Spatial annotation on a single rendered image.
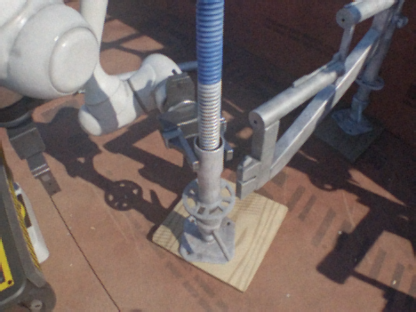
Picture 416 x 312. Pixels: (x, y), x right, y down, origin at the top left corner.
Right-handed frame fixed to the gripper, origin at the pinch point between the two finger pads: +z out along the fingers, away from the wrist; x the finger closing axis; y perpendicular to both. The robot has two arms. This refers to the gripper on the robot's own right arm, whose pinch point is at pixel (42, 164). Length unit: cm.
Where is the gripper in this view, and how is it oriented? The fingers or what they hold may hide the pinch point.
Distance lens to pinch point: 67.2
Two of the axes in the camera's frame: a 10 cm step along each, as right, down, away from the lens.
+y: -8.0, 4.4, -4.1
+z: 0.0, 6.8, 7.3
